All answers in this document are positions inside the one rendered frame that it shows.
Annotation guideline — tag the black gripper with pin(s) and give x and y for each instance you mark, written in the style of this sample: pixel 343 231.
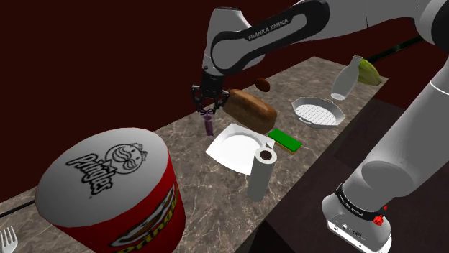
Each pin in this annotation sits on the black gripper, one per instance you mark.
pixel 212 84

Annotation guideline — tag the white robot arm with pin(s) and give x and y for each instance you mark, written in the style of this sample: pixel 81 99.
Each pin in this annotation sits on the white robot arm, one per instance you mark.
pixel 400 147

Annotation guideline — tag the small purple tool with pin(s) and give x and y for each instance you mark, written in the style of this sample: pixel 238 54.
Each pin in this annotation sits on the small purple tool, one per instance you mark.
pixel 208 125

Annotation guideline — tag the brown bread loaf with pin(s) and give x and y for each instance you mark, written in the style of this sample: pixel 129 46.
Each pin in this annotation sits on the brown bread loaf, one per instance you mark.
pixel 250 110

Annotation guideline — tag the small brown oval potato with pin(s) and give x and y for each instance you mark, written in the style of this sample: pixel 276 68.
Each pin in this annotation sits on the small brown oval potato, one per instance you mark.
pixel 262 84

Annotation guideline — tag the white square plate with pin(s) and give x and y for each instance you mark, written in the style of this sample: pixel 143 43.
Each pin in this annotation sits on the white square plate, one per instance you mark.
pixel 235 149

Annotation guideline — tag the green sponge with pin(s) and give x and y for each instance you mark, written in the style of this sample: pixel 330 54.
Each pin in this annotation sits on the green sponge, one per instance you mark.
pixel 285 139

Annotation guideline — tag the white paper towel roll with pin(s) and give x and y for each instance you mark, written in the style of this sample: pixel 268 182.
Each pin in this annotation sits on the white paper towel roll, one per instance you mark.
pixel 260 178

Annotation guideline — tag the white grill pan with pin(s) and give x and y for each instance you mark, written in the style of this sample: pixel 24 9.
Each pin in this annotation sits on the white grill pan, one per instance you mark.
pixel 318 114

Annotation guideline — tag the red chips can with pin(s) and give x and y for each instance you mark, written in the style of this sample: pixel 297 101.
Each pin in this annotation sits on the red chips can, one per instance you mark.
pixel 105 182

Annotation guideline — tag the white bottle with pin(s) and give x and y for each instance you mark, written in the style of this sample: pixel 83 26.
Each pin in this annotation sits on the white bottle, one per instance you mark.
pixel 345 82

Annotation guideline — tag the dark robot stand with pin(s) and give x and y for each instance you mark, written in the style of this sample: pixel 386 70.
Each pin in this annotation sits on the dark robot stand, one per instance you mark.
pixel 308 213

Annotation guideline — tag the yellow green oval fruit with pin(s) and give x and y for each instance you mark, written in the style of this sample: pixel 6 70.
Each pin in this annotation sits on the yellow green oval fruit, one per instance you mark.
pixel 369 73

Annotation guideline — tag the white fork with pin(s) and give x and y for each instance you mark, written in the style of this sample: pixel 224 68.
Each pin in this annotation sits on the white fork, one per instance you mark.
pixel 7 240

